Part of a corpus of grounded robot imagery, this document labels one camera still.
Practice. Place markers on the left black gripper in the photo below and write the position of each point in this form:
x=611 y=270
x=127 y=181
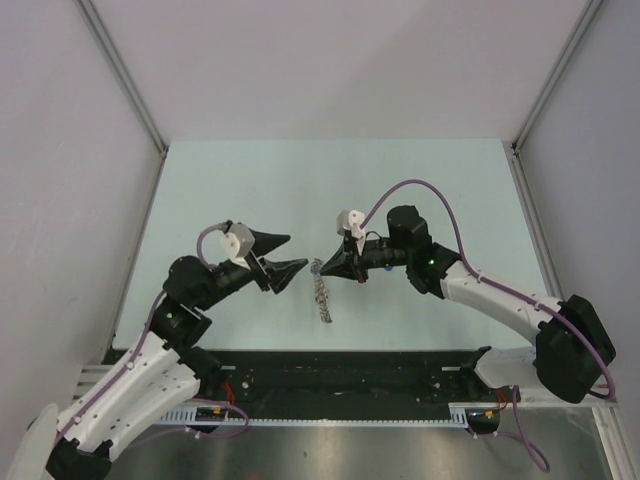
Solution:
x=279 y=273

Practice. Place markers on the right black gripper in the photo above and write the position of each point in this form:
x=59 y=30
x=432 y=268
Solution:
x=348 y=262

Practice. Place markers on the large silver keyring holder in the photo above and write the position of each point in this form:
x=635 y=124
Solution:
x=321 y=293

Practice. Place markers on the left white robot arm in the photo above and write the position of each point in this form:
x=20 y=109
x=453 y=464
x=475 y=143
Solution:
x=165 y=366

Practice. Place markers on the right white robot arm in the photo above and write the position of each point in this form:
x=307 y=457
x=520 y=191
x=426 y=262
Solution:
x=568 y=344

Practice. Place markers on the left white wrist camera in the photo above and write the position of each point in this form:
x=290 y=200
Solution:
x=237 y=243

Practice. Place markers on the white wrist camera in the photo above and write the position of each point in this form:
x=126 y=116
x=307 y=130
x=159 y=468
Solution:
x=237 y=243
x=352 y=222

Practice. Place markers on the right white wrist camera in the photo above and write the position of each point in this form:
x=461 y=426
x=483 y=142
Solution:
x=352 y=222

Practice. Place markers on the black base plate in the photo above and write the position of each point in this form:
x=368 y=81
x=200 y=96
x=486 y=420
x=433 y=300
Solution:
x=261 y=380

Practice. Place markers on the white slotted cable duct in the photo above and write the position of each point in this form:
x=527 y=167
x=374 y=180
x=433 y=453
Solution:
x=414 y=414

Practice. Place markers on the left aluminium frame post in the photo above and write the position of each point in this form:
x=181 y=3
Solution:
x=107 y=46

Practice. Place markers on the aluminium frame post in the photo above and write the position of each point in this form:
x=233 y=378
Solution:
x=107 y=46
x=578 y=34

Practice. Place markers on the right aluminium frame post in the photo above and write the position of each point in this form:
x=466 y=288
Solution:
x=578 y=34

